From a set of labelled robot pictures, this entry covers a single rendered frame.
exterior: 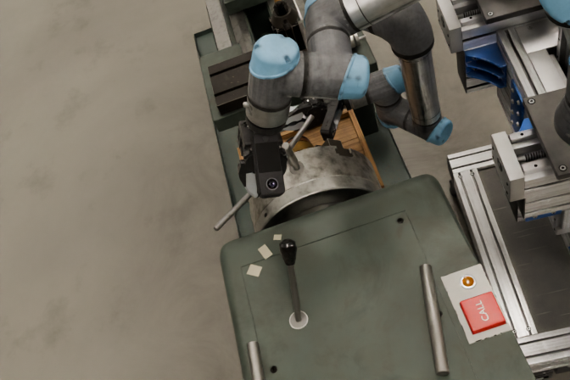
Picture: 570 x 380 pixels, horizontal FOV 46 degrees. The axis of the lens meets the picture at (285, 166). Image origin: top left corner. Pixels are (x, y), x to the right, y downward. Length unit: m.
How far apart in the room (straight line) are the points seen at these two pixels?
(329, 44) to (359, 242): 0.42
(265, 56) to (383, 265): 0.48
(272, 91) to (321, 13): 0.18
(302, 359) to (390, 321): 0.17
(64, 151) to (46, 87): 0.54
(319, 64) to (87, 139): 2.66
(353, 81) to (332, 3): 0.16
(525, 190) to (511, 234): 0.92
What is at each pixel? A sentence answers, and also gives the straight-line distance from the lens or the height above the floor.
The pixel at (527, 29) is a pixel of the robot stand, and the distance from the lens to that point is 1.92.
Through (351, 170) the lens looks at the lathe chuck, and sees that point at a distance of 1.50.
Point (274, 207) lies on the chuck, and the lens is 1.48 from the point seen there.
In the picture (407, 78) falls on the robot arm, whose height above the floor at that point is 1.22.
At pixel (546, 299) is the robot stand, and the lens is 2.42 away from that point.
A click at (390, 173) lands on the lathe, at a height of 0.54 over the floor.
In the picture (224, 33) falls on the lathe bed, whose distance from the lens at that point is 2.44.
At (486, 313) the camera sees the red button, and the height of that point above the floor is 1.27.
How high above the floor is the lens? 2.42
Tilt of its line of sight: 52 degrees down
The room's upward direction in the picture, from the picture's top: 24 degrees counter-clockwise
